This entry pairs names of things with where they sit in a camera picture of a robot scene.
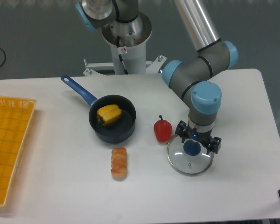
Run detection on red bell pepper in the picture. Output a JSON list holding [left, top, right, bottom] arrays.
[[154, 115, 172, 143]]

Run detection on glass lid with blue knob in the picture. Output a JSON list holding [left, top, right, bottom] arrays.
[[167, 135, 214, 176]]

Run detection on dark pot with blue handle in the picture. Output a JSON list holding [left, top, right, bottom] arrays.
[[61, 75, 136, 144]]

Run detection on yellow plastic basket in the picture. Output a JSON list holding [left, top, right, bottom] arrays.
[[0, 96, 36, 207]]

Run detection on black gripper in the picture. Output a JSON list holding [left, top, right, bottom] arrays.
[[175, 120, 222, 154]]

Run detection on yellow bell pepper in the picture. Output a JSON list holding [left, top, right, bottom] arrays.
[[97, 104, 122, 127]]

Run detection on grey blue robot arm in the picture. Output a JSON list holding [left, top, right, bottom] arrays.
[[76, 0, 238, 153]]

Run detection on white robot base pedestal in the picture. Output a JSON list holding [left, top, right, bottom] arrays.
[[83, 12, 167, 76]]

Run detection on toasted bread piece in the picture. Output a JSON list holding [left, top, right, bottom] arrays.
[[111, 147, 127, 179]]

